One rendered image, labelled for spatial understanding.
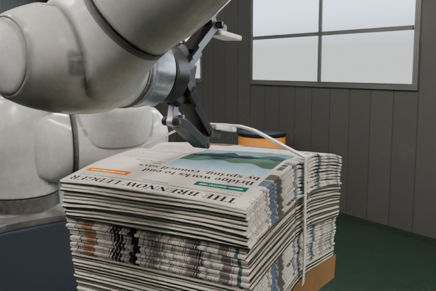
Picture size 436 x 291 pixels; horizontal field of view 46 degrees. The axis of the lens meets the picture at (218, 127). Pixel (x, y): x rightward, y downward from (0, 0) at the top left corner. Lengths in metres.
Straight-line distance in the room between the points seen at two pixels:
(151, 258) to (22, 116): 0.50
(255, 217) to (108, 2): 0.29
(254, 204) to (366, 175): 4.05
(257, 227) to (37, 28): 0.33
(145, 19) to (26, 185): 0.71
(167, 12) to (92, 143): 0.69
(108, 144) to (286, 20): 4.19
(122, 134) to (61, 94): 0.62
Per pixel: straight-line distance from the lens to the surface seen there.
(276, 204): 0.66
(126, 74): 0.49
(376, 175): 4.57
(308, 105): 4.98
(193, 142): 0.73
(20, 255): 1.11
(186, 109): 0.71
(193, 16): 0.45
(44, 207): 1.13
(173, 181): 0.66
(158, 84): 0.58
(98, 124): 1.09
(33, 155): 1.09
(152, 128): 1.14
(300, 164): 0.75
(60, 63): 0.46
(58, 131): 1.09
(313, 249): 0.86
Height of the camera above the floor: 1.32
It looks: 7 degrees down
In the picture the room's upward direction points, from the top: straight up
